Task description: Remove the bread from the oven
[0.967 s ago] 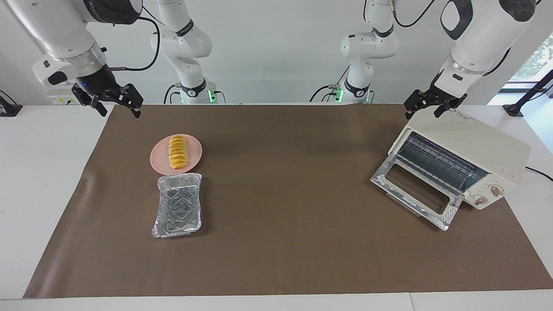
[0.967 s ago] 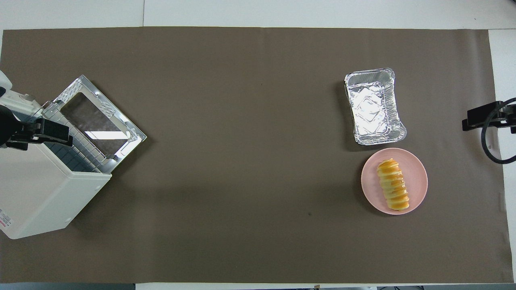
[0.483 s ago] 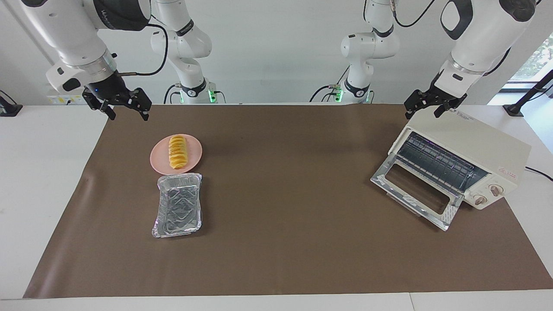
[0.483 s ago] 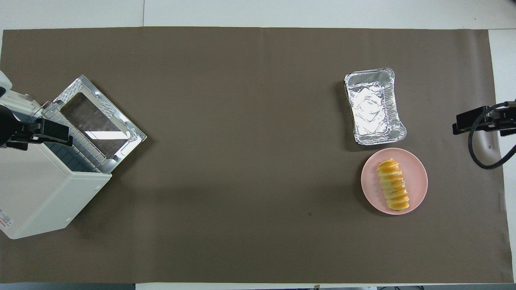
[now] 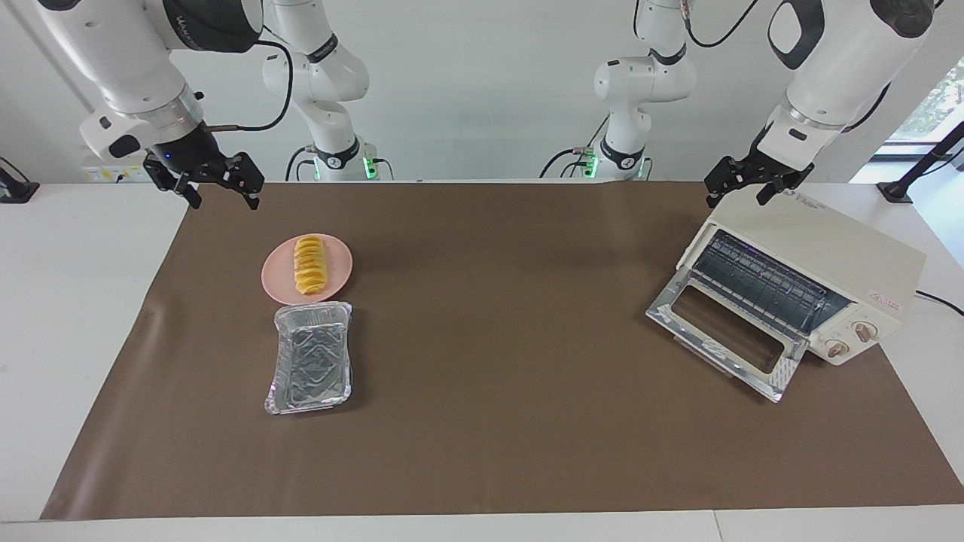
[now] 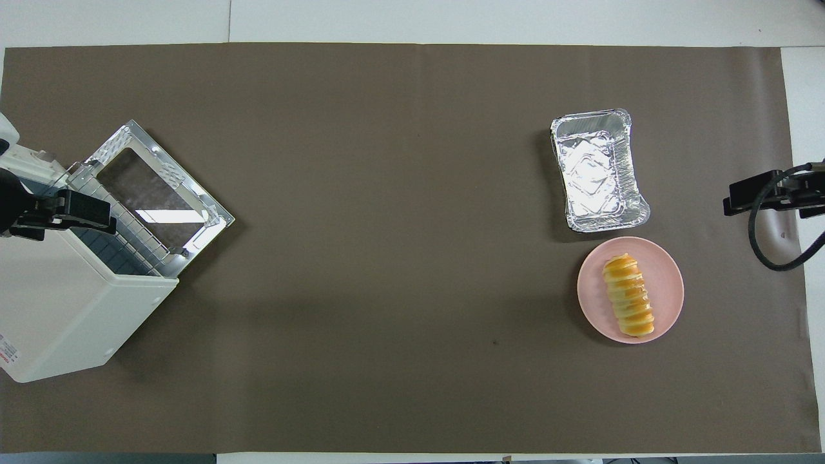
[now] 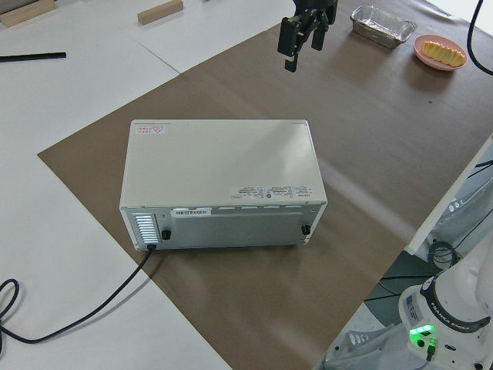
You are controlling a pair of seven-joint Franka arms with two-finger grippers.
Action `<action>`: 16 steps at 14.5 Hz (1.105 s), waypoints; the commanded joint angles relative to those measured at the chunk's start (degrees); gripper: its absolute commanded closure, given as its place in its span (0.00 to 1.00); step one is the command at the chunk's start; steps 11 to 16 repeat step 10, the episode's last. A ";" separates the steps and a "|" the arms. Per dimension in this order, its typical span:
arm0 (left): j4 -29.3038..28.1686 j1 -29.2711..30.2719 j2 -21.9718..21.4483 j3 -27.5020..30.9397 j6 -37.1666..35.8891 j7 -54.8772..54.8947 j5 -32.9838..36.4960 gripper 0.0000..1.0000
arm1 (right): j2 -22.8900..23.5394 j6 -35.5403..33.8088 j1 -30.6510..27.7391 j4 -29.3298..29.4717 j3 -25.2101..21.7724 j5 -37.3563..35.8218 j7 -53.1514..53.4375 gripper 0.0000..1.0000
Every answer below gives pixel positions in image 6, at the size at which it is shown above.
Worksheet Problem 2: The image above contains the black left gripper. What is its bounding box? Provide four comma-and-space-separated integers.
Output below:
0, 169, 117, 242

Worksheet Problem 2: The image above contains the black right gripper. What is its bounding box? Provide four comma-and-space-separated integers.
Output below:
723, 161, 825, 220

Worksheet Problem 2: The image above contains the golden ridged bread loaf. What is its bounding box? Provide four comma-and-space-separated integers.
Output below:
602, 253, 655, 338

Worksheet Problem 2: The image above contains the aluminium foil tray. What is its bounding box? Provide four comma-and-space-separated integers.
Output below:
550, 108, 651, 233

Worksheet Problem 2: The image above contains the cream toaster oven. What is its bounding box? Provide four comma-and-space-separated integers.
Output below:
0, 180, 180, 384

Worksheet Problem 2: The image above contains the glass oven door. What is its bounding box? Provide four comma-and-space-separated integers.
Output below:
68, 121, 236, 257

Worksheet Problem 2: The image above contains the pink round plate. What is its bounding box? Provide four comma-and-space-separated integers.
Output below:
577, 237, 684, 344

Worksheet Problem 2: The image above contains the brown table mat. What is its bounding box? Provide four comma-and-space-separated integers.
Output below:
0, 43, 820, 454

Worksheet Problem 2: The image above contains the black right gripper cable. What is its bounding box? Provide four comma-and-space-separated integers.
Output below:
748, 162, 825, 272

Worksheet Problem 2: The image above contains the metal oven wire rack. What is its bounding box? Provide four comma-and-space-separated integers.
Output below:
68, 169, 184, 278

